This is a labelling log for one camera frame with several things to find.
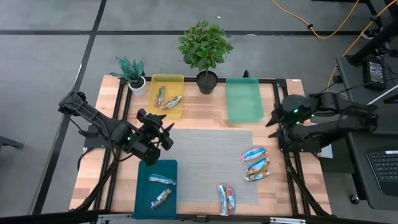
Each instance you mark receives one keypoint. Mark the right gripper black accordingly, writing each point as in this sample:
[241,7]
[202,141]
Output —
[283,124]

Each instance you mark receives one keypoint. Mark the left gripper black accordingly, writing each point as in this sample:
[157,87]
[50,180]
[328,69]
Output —
[153,130]

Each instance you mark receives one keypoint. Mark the blue orange granola bar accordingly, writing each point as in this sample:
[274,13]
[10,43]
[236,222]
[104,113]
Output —
[258,165]
[257,175]
[253,154]

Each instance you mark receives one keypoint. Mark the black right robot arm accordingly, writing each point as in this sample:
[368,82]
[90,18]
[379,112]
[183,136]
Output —
[342,118]

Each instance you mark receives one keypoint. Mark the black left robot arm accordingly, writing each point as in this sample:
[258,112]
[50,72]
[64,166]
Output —
[96,119]

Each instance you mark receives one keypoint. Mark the green translucent plastic bin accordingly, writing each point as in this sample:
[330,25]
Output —
[245,99]

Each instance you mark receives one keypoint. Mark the yellow translucent plastic bin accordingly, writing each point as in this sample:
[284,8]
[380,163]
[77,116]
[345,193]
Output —
[171,82]

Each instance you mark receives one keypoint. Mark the grey woven table mat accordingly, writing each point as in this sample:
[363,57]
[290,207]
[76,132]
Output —
[205,161]

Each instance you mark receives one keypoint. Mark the small black knob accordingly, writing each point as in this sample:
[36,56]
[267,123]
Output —
[246,74]

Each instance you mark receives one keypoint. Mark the small plant in white pot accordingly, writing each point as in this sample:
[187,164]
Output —
[130,70]

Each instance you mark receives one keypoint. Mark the dark blue plastic bin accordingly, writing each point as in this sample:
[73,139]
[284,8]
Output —
[143,196]

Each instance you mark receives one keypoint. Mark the leafy tree in black pot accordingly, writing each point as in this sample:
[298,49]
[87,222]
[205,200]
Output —
[203,46]

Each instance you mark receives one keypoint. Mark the dark grey desk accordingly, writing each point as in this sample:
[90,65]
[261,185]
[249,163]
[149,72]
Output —
[351,71]

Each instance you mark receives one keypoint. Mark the black caster wheel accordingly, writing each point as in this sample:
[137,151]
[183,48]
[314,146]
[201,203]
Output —
[355,199]

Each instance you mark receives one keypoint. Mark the silver metal rod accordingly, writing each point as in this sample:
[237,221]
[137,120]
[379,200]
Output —
[384,94]

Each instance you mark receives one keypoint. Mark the black power adapter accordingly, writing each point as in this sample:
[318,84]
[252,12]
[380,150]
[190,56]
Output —
[375,73]

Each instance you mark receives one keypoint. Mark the black keyboard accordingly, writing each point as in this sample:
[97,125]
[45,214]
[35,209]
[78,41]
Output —
[385,171]

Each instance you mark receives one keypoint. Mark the black front crossbar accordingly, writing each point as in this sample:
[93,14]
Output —
[46,217]

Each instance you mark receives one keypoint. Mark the dark chair leg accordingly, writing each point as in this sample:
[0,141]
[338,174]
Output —
[9,142]

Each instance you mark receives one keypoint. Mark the black aluminium rig frame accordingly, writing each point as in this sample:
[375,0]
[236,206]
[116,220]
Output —
[189,79]

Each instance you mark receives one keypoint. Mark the silver metal bracket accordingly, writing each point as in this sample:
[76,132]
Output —
[287,220]
[115,218]

